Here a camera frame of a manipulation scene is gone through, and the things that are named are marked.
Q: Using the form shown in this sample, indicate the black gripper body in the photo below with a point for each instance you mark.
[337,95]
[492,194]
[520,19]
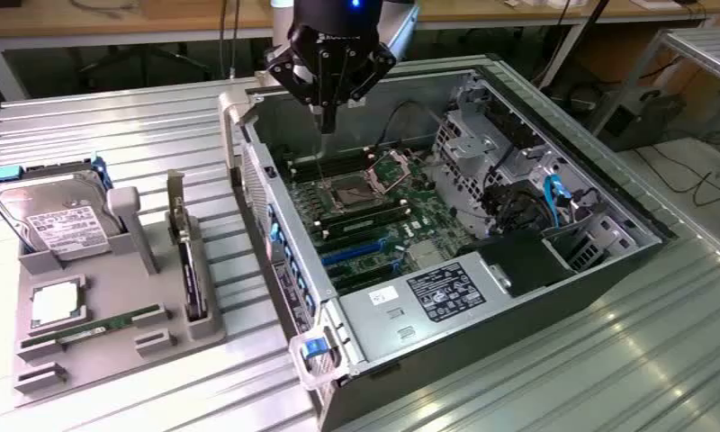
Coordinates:
[336,22]

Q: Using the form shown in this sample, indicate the graphics card with metal bracket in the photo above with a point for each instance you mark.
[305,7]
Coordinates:
[189,270]

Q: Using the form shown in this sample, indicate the grey metal drive cage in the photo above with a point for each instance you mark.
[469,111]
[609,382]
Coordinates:
[461,144]

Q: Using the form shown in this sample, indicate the metal socket cover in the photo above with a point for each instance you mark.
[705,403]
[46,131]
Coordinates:
[392,171]

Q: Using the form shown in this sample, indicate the CPU socket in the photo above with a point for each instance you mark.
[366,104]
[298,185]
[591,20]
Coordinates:
[352,192]

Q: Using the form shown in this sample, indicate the green motherboard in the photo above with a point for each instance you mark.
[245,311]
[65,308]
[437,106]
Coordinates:
[408,216]

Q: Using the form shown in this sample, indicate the installed RAM stick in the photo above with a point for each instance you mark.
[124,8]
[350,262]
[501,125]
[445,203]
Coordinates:
[365,221]

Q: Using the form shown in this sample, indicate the wooden desk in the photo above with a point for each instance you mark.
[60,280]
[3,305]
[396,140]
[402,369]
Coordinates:
[96,22]

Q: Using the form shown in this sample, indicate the blue expansion slot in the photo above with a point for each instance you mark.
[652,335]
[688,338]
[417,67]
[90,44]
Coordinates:
[353,252]

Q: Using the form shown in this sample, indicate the black fan shroud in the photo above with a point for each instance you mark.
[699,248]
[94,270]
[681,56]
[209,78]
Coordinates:
[516,261]

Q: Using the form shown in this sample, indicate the hard disk with blue carrier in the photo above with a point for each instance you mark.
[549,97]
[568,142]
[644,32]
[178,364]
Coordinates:
[60,220]

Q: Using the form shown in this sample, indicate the grey parts rack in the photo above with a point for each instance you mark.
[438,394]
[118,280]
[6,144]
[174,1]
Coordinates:
[120,288]

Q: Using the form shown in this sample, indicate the grey power supply unit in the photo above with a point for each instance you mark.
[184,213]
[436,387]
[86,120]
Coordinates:
[384,333]

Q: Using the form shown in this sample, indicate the blue case latch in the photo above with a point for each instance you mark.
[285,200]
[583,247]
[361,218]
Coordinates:
[312,348]

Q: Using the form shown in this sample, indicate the green RAM stick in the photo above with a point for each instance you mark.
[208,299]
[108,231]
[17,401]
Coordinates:
[116,320]

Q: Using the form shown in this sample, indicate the silver CPU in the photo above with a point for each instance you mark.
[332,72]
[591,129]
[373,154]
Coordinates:
[56,303]

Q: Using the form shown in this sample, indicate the black and grey PC case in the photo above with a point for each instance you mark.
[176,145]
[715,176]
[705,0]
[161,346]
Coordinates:
[576,324]

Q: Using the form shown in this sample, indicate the metal slat table frame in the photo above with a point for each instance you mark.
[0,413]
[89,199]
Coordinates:
[708,54]

